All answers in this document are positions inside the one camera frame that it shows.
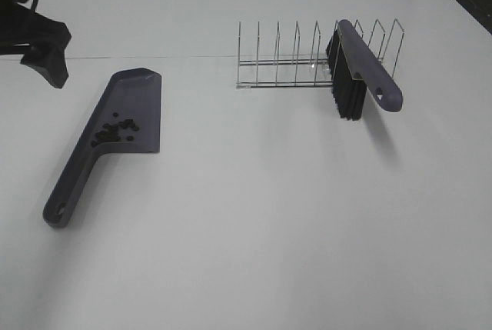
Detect grey hand brush black bristles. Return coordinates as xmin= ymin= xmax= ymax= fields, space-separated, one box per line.
xmin=326 ymin=19 xmax=404 ymax=121

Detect pile of dark coffee beans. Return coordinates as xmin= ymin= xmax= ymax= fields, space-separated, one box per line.
xmin=90 ymin=118 xmax=140 ymax=147

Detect grey plastic dustpan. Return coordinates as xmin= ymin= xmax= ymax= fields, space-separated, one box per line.
xmin=42 ymin=68 xmax=162 ymax=228

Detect chrome wire dish rack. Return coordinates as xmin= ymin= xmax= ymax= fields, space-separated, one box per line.
xmin=235 ymin=18 xmax=405 ymax=89

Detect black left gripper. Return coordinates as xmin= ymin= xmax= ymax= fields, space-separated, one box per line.
xmin=1 ymin=0 xmax=71 ymax=89

